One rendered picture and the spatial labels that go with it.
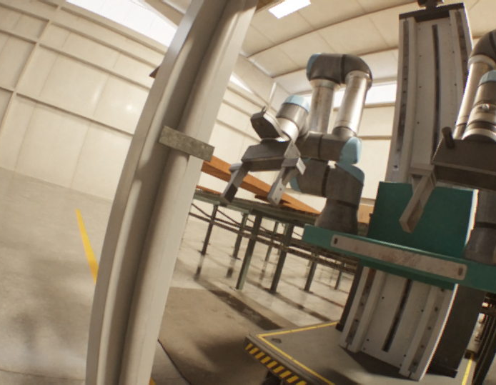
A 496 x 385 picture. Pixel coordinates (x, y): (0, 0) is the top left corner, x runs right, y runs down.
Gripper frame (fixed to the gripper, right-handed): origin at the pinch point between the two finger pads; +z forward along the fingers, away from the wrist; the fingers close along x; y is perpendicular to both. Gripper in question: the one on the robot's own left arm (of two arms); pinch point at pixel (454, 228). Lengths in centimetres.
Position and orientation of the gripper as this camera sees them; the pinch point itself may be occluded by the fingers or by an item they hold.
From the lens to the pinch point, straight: 37.3
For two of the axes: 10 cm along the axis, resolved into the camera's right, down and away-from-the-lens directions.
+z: -6.3, 7.6, -1.7
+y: -6.2, -6.2, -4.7
